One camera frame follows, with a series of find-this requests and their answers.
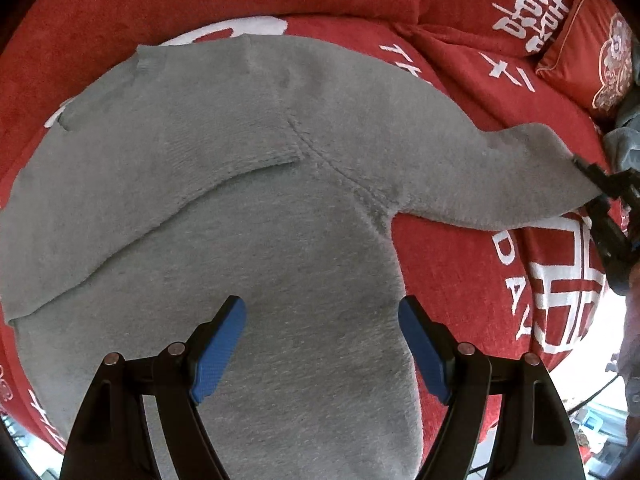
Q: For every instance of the large red printed pillow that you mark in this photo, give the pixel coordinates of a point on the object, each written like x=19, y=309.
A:
x=150, y=0

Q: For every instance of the red embroidered cushion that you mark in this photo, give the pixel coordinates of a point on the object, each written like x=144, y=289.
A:
x=595, y=45

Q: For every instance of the grey-blue cloth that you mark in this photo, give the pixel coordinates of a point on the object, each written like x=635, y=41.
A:
x=625, y=135

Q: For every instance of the red printed blanket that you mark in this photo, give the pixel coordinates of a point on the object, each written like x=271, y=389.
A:
x=480, y=270

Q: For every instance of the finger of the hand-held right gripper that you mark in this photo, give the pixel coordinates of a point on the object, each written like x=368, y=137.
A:
x=611, y=232
x=607, y=182

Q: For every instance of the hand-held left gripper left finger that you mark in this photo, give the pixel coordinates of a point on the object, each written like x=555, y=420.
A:
x=220, y=352

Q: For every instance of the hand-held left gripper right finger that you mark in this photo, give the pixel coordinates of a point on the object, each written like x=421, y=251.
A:
x=425, y=352

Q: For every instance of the grey knit sweater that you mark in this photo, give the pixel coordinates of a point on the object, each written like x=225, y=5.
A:
x=240, y=200

